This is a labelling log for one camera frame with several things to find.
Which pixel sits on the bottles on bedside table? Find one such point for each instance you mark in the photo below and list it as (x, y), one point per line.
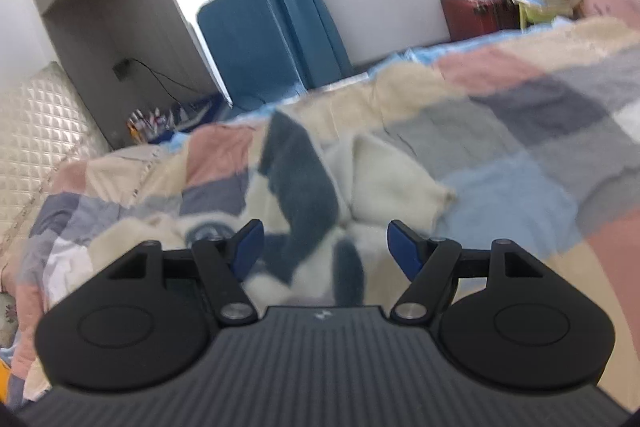
(161, 125)

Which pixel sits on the black power adapter with cable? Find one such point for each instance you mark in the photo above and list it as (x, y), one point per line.
(148, 81)

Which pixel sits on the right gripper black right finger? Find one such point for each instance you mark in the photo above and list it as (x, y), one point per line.
(430, 266)

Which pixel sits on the yellow green stool with books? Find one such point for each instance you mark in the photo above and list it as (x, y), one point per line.
(534, 12)

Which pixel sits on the cream quilted headboard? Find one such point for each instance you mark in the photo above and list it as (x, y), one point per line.
(44, 127)

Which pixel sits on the pastel patchwork quilt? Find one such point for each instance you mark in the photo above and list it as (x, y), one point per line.
(537, 135)

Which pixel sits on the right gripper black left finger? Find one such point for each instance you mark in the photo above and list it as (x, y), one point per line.
(223, 266)

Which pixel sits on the pink pillow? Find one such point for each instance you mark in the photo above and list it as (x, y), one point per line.
(626, 10)

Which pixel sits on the cream and blue fluffy sweater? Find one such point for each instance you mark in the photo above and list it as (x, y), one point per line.
(325, 210)

